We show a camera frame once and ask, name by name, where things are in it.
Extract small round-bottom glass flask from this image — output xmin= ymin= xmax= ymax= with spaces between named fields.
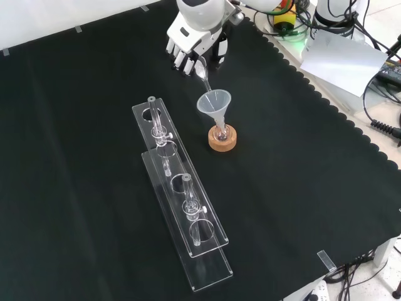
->
xmin=212 ymin=122 xmax=233 ymax=142

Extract clear plastic funnel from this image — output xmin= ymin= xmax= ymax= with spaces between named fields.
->
xmin=196 ymin=89 xmax=233 ymax=134

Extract clear glass weighing funnel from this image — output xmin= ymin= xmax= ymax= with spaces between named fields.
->
xmin=193 ymin=56 xmax=214 ymax=93

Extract black coiled cable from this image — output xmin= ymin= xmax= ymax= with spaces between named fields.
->
xmin=362 ymin=73 xmax=401 ymax=139

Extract clear acrylic funnel stand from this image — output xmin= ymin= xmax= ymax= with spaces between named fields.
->
xmin=131 ymin=95 xmax=234 ymax=293

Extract white power strip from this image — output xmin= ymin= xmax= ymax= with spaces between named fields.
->
xmin=299 ymin=280 xmax=330 ymax=301

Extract black bench cloth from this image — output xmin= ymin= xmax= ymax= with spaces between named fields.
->
xmin=0 ymin=0 xmax=401 ymax=301

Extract cork ring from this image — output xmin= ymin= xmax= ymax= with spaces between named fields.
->
xmin=207 ymin=124 xmax=239 ymax=153

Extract pale board sheet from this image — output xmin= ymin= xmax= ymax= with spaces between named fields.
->
xmin=299 ymin=32 xmax=390 ymax=98

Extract black device yellow label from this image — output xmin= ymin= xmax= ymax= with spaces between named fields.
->
xmin=375 ymin=58 xmax=401 ymax=85

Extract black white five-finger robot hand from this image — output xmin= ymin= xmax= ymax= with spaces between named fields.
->
xmin=165 ymin=13 xmax=229 ymax=77

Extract yellow stop button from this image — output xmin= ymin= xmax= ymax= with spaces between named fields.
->
xmin=273 ymin=0 xmax=297 ymax=32

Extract white table leg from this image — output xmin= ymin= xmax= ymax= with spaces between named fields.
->
xmin=372 ymin=237 xmax=398 ymax=270

